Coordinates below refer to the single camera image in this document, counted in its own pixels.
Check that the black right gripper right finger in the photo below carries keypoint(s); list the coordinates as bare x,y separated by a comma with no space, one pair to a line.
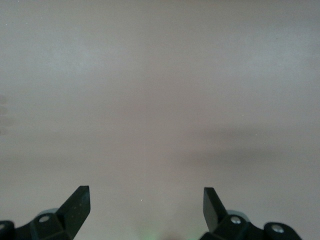
212,212

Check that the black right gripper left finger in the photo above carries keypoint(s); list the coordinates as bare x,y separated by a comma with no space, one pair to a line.
72,212

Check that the brown paper table cover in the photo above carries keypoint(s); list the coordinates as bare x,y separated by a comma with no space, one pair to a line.
160,100

